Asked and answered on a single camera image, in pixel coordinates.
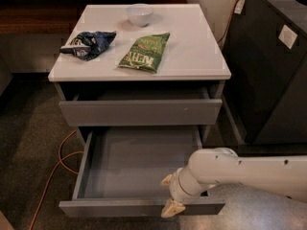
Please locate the grey top drawer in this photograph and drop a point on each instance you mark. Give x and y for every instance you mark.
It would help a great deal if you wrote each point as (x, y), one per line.
(117, 108)

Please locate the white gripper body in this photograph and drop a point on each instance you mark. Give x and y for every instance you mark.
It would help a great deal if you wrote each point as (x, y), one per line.
(175, 187)

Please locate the white label sticker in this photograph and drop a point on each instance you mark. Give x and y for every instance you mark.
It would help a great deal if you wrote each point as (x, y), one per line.
(287, 36)

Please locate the green chip bag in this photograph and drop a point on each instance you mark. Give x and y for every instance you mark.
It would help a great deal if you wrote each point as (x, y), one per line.
(145, 53)

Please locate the white bowl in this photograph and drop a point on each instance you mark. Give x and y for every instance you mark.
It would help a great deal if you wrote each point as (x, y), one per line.
(139, 14)

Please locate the blue crumpled chip bag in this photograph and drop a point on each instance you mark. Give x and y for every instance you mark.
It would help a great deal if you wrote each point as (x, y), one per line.
(87, 45)

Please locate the white cable tag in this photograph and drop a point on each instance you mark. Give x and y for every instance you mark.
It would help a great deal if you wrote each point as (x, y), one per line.
(239, 6)

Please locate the dark grey counter cabinet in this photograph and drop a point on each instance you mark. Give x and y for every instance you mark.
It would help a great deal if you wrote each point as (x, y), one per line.
(268, 86)

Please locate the white-topped grey drawer cabinet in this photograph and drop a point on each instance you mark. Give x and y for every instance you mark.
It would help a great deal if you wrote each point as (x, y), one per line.
(192, 57)

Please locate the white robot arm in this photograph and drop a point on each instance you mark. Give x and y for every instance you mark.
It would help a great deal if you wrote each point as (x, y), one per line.
(209, 168)

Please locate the grey drawer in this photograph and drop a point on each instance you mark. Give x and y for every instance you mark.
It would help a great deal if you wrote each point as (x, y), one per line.
(117, 108)
(122, 168)

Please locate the dark wooden bench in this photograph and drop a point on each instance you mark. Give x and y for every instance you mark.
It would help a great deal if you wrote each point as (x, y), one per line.
(20, 17)

